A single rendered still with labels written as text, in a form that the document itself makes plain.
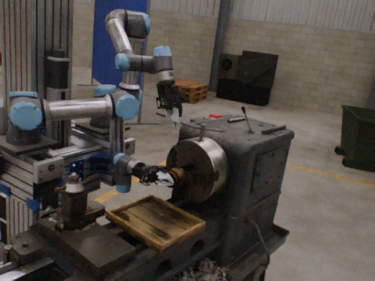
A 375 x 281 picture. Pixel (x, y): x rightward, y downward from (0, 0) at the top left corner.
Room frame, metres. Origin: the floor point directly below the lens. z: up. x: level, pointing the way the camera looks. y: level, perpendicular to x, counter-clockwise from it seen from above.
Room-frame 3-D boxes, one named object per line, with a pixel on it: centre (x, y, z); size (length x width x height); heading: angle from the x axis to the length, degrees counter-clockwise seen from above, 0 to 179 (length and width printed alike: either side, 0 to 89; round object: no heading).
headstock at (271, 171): (1.97, -0.29, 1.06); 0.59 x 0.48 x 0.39; 142
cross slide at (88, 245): (1.15, 0.35, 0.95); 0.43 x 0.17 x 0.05; 52
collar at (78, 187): (1.18, 0.40, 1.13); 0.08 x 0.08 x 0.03
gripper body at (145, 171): (1.52, 0.17, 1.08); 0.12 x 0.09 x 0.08; 52
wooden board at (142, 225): (1.44, 0.10, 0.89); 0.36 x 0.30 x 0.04; 52
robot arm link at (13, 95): (1.52, 0.75, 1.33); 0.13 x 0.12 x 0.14; 29
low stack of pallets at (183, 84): (9.84, 0.18, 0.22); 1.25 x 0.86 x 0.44; 160
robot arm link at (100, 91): (1.96, 0.49, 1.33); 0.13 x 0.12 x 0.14; 118
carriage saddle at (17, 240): (1.10, 0.37, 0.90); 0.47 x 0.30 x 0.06; 52
